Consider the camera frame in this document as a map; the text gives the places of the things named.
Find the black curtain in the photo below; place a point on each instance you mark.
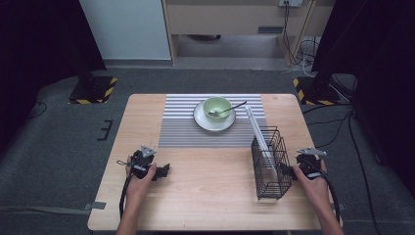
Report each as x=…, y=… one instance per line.
x=375, y=65
x=39, y=49

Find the white panel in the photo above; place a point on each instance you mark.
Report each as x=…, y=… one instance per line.
x=127, y=29

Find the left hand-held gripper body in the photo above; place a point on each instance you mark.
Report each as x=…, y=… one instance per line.
x=142, y=161

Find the person's right hand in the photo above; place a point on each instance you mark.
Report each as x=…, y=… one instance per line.
x=314, y=191

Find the grey tape piece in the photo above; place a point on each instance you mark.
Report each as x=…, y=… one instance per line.
x=96, y=205

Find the person's left hand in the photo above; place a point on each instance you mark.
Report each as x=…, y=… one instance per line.
x=138, y=187

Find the metal spoon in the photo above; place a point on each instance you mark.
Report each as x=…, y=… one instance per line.
x=228, y=109

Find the beige wooden desk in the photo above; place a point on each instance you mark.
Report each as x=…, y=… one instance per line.
x=228, y=18

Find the hazard-striped stand base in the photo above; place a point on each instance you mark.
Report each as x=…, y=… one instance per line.
x=313, y=94
x=98, y=89

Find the green bowl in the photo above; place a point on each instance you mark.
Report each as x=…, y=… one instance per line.
x=217, y=105

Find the striped placemat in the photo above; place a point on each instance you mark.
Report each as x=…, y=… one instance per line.
x=182, y=130

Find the grey floor strip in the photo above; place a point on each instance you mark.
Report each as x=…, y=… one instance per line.
x=42, y=210

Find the white plate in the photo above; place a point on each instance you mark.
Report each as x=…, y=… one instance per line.
x=212, y=125

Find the wall power socket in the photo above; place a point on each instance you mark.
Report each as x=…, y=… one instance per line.
x=290, y=3

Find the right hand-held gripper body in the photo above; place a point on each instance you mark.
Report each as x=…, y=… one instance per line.
x=310, y=164

